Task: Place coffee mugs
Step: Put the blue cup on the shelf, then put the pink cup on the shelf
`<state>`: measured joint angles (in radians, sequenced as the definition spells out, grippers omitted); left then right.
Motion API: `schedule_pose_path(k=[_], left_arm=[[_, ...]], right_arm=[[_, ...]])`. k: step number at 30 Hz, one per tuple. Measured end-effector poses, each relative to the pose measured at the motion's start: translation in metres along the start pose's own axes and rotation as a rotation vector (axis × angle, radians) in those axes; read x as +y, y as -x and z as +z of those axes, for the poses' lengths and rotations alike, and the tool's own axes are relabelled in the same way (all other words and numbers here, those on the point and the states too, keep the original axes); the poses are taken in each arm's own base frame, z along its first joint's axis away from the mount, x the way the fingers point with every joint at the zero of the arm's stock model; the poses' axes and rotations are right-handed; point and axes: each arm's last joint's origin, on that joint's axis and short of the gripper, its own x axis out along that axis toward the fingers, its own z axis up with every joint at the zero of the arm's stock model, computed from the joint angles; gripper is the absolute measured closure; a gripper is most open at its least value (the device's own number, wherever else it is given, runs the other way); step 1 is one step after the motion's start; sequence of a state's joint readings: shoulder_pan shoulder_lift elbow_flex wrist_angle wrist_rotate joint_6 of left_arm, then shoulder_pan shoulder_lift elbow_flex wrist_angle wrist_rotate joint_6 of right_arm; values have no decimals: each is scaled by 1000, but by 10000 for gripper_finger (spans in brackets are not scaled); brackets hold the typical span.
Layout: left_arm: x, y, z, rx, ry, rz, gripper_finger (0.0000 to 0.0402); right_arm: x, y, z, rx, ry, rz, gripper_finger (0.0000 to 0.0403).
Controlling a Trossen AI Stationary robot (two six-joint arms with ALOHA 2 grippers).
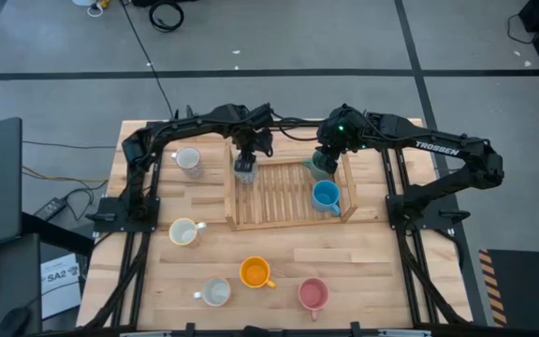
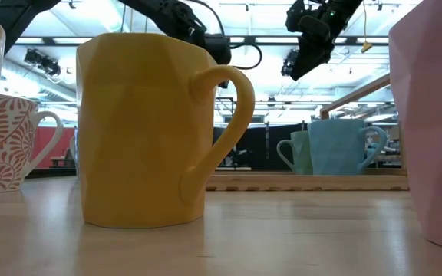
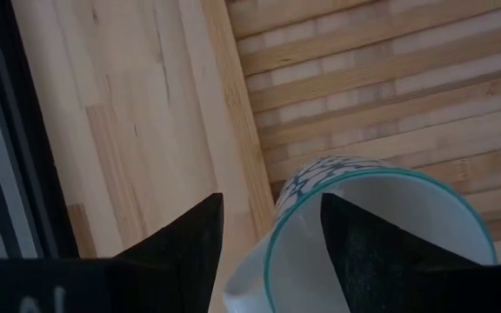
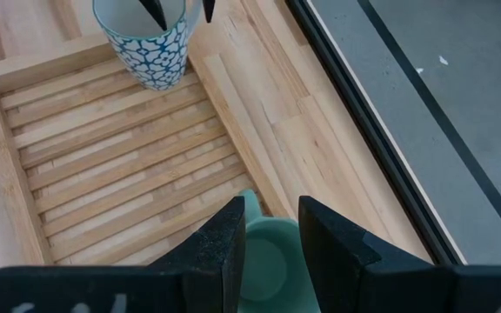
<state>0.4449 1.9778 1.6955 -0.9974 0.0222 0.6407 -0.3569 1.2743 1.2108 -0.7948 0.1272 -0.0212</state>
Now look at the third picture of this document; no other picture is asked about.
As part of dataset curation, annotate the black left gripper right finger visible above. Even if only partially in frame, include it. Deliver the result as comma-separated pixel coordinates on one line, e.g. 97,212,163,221
319,193,501,313

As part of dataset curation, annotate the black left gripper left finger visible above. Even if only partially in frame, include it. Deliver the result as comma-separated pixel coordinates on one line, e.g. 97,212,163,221
0,192,226,313

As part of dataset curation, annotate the white mug teal rim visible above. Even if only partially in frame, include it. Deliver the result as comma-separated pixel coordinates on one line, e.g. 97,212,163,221
222,155,498,313

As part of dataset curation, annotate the wooden mug rack tray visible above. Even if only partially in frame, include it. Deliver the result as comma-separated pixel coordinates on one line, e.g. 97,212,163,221
200,0,501,266

